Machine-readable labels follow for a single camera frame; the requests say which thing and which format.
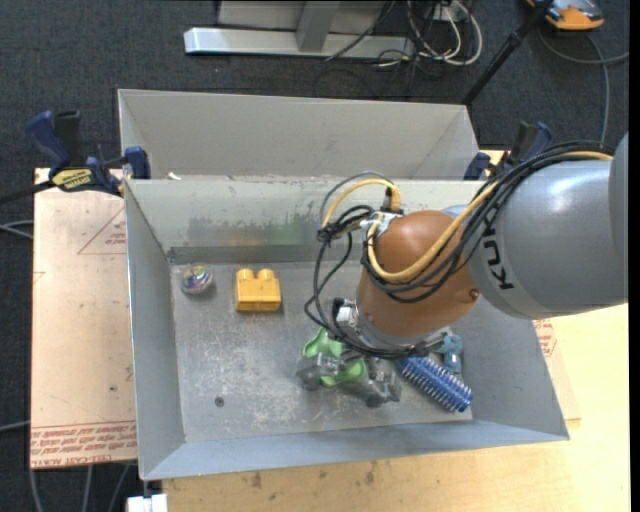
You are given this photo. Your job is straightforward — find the yellow toy brick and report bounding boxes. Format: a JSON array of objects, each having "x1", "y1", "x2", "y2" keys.
[{"x1": 234, "y1": 268, "x2": 283, "y2": 313}]

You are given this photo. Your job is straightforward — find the brown cardboard board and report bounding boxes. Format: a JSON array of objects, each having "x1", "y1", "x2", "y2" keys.
[{"x1": 29, "y1": 167, "x2": 582, "y2": 470}]

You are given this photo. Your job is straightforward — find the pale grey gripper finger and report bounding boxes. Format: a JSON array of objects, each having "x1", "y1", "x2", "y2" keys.
[
  {"x1": 295, "y1": 352, "x2": 345, "y2": 392},
  {"x1": 365, "y1": 368, "x2": 403, "y2": 408}
]

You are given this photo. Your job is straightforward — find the teal toy figure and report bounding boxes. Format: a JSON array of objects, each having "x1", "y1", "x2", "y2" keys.
[{"x1": 433, "y1": 331, "x2": 465, "y2": 374}]

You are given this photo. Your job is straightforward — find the grey metal bin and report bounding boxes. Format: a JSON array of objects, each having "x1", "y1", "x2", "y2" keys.
[{"x1": 117, "y1": 88, "x2": 570, "y2": 481}]

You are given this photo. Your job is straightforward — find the multicoloured spinning top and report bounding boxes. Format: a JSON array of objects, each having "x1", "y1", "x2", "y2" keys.
[{"x1": 180, "y1": 264, "x2": 215, "y2": 295}]

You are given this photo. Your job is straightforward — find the green toy animal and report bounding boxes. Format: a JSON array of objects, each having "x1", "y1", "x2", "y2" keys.
[{"x1": 302, "y1": 327, "x2": 367, "y2": 389}]

